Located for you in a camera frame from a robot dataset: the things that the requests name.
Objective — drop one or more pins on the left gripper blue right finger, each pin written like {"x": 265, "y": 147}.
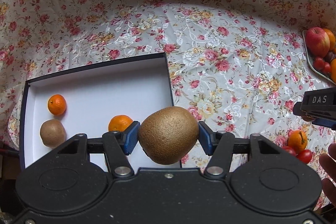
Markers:
{"x": 219, "y": 145}

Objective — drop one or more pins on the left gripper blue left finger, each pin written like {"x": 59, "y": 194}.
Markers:
{"x": 117, "y": 146}

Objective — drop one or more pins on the orange mandarin without stem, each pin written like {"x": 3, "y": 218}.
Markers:
{"x": 119, "y": 123}

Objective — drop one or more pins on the orange mandarin with stem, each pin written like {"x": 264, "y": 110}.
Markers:
{"x": 297, "y": 140}

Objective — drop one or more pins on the large brown kiwi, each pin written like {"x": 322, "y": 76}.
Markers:
{"x": 167, "y": 135}

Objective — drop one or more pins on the person hand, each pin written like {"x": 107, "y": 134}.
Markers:
{"x": 327, "y": 161}

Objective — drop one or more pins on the red cherry tomato on tray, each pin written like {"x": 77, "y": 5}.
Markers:
{"x": 326, "y": 69}
{"x": 318, "y": 63}

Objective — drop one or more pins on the large bumpy orange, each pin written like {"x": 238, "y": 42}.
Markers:
{"x": 333, "y": 70}

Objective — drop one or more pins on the dark plum on tray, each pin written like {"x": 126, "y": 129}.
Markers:
{"x": 330, "y": 57}

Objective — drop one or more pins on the black box white interior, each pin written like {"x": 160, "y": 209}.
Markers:
{"x": 134, "y": 86}

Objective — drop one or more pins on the red apple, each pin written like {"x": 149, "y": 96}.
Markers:
{"x": 317, "y": 41}

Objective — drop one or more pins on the brown kiwi in box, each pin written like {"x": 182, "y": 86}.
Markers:
{"x": 52, "y": 133}

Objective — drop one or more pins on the orange behind apple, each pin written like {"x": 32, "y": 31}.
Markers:
{"x": 331, "y": 38}

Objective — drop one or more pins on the orange mandarin in box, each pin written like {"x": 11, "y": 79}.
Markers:
{"x": 57, "y": 105}

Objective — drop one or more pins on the floral tablecloth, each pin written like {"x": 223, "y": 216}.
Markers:
{"x": 239, "y": 65}

